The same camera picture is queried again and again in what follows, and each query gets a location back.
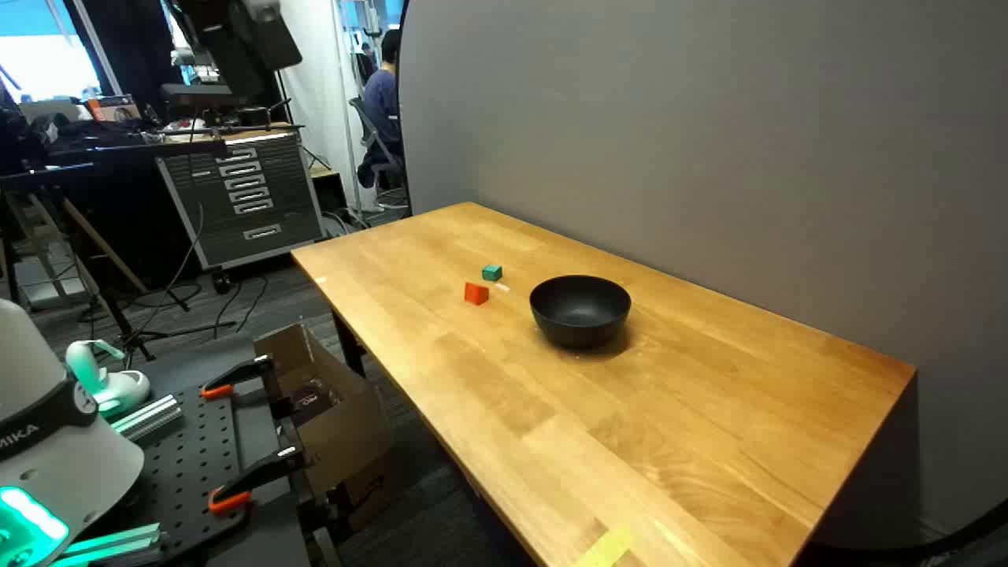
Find yellow tape strip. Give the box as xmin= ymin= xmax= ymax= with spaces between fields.
xmin=571 ymin=522 xmax=638 ymax=567

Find white and teal device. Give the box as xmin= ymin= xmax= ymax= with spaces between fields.
xmin=64 ymin=338 xmax=155 ymax=421

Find black bowl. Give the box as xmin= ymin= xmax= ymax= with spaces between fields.
xmin=526 ymin=273 xmax=636 ymax=353

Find black tripod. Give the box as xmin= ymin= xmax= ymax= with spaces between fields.
xmin=0 ymin=153 xmax=196 ymax=361

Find seated person in blue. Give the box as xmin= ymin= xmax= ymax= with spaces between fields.
xmin=356 ymin=28 xmax=411 ymax=191

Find black clamp with orange tip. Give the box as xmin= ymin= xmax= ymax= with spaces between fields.
xmin=206 ymin=443 xmax=316 ymax=519
xmin=199 ymin=353 xmax=292 ymax=409

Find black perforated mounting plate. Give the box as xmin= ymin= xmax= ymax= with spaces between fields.
xmin=78 ymin=381 xmax=319 ymax=567

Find brown cardboard box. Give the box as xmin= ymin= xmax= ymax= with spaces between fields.
xmin=252 ymin=321 xmax=394 ymax=498

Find black office chair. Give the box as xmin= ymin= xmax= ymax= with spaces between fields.
xmin=346 ymin=93 xmax=414 ymax=207

